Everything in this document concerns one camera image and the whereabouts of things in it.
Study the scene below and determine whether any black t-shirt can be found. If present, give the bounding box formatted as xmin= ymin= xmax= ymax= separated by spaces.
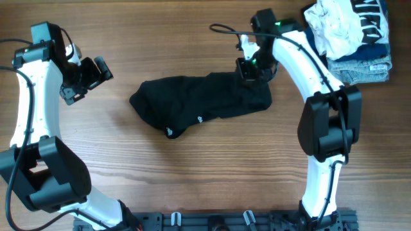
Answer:
xmin=129 ymin=72 xmax=272 ymax=139

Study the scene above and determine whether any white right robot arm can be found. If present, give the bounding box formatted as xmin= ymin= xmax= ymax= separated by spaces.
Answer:
xmin=237 ymin=8 xmax=362 ymax=230

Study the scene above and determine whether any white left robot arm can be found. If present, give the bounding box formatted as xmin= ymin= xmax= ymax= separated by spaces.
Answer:
xmin=1 ymin=22 xmax=143 ymax=230

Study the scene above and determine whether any white printed folded shirt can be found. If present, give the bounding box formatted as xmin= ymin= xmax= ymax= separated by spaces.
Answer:
xmin=303 ymin=0 xmax=389 ymax=60

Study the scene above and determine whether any navy blue folded garment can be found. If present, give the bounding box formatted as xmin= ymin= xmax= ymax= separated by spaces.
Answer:
xmin=304 ymin=28 xmax=390 ymax=65

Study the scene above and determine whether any grey folded garment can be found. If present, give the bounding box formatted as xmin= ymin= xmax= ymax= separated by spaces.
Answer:
xmin=327 ymin=55 xmax=392 ymax=85

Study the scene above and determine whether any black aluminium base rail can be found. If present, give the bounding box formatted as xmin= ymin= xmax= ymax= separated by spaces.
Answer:
xmin=73 ymin=210 xmax=360 ymax=231

